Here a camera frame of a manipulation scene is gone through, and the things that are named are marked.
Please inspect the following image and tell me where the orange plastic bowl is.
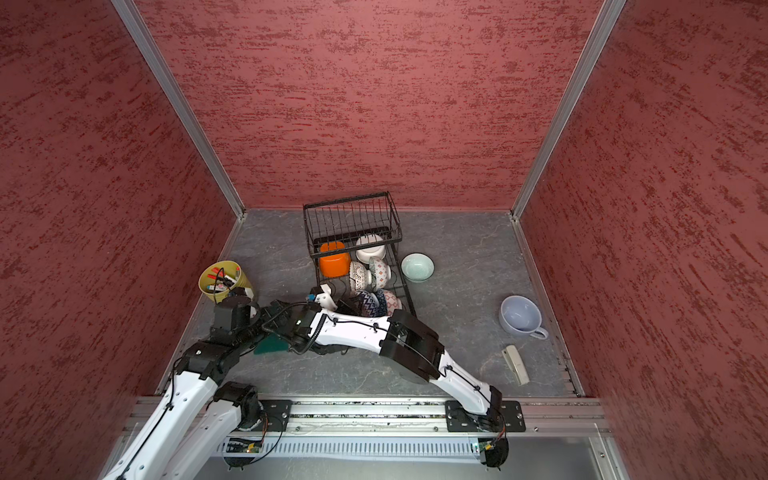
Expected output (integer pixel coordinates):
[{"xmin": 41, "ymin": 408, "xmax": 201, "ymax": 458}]
[{"xmin": 318, "ymin": 241, "xmax": 351, "ymax": 278}]

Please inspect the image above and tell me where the white red lattice bowl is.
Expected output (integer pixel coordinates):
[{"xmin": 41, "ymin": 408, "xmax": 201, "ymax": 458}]
[{"xmin": 348, "ymin": 261, "xmax": 373, "ymax": 296}]

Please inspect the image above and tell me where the blue patterned bowl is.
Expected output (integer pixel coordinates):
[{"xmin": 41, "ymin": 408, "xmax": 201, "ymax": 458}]
[{"xmin": 356, "ymin": 291, "xmax": 388, "ymax": 318}]

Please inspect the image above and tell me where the white ceramic bowl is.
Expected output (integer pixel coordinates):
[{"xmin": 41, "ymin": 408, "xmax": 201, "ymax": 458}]
[{"xmin": 355, "ymin": 233, "xmax": 386, "ymax": 265}]

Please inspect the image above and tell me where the black wire dish rack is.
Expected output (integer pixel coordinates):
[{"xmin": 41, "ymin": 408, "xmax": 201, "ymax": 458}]
[{"xmin": 303, "ymin": 192, "xmax": 416, "ymax": 315}]

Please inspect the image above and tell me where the red orange patterned bowl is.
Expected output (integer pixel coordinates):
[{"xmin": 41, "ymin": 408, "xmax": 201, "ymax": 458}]
[{"xmin": 382, "ymin": 290, "xmax": 403, "ymax": 316}]

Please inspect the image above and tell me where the pale mint green bowl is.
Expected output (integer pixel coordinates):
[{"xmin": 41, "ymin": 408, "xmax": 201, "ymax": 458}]
[{"xmin": 400, "ymin": 252, "xmax": 435, "ymax": 283}]

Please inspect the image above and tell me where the grey green patterned bowl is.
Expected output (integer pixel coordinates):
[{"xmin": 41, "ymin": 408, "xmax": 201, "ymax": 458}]
[{"xmin": 369, "ymin": 258, "xmax": 392, "ymax": 291}]

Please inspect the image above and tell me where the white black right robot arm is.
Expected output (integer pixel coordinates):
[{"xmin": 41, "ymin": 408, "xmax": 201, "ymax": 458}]
[{"xmin": 258, "ymin": 302, "xmax": 506, "ymax": 435}]

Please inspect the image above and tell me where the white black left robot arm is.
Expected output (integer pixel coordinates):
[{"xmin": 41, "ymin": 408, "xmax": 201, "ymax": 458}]
[{"xmin": 105, "ymin": 295, "xmax": 292, "ymax": 479}]

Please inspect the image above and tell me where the green sponge cloth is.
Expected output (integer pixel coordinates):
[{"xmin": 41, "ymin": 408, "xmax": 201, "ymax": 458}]
[{"xmin": 252, "ymin": 335, "xmax": 290, "ymax": 355}]

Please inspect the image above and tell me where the yellow utensil cup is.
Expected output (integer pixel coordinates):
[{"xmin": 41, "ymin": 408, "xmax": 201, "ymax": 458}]
[{"xmin": 198, "ymin": 260, "xmax": 255, "ymax": 304}]

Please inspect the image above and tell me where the light blue mug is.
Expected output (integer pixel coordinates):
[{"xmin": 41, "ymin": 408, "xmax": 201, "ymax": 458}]
[{"xmin": 499, "ymin": 295, "xmax": 549, "ymax": 340}]

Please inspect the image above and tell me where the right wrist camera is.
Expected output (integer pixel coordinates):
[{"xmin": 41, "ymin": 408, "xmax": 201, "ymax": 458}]
[{"xmin": 307, "ymin": 283, "xmax": 338, "ymax": 312}]

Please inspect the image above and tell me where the red handled tool in cup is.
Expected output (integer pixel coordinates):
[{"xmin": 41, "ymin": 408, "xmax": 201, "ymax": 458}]
[{"xmin": 206, "ymin": 268, "xmax": 236, "ymax": 287}]

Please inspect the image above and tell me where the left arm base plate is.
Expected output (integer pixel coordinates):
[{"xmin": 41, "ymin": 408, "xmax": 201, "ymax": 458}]
[{"xmin": 253, "ymin": 400, "xmax": 294, "ymax": 433}]

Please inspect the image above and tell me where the aluminium front rail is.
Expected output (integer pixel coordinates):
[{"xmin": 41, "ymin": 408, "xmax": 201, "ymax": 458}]
[{"xmin": 260, "ymin": 396, "xmax": 612, "ymax": 437}]

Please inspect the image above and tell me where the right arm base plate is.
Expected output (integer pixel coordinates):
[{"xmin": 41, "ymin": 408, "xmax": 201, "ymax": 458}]
[{"xmin": 444, "ymin": 400, "xmax": 526, "ymax": 433}]

